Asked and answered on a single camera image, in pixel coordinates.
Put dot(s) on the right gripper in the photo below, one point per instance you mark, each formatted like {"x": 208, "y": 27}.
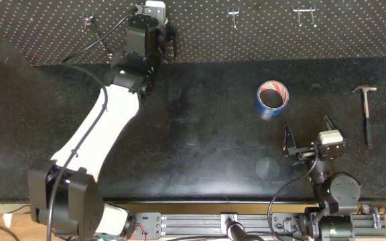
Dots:
{"x": 300, "y": 152}

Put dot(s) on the roll of blue tape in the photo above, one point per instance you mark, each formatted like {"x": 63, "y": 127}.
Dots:
{"x": 273, "y": 108}

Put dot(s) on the wrench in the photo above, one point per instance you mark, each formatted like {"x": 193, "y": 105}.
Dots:
{"x": 106, "y": 47}

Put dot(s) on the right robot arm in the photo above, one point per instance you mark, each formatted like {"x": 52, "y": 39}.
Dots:
{"x": 343, "y": 192}

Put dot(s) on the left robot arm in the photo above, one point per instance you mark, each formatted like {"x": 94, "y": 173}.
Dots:
{"x": 112, "y": 114}

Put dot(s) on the black pegboard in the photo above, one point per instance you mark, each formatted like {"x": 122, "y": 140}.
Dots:
{"x": 246, "y": 40}

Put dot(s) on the hammer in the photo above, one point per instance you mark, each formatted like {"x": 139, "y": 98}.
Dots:
{"x": 366, "y": 110}

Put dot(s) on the metal hook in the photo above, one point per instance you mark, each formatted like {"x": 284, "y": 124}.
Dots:
{"x": 234, "y": 15}
{"x": 299, "y": 15}
{"x": 87, "y": 18}

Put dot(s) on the white tape scrap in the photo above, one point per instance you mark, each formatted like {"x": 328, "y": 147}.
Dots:
{"x": 7, "y": 220}

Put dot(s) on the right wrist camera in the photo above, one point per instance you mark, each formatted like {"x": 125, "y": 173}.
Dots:
{"x": 329, "y": 137}

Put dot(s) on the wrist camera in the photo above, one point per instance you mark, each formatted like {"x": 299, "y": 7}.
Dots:
{"x": 329, "y": 137}
{"x": 155, "y": 4}

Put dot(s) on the mounting rail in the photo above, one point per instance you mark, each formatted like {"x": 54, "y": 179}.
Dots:
{"x": 193, "y": 226}

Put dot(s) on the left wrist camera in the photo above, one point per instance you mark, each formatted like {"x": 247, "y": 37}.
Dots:
{"x": 155, "y": 4}

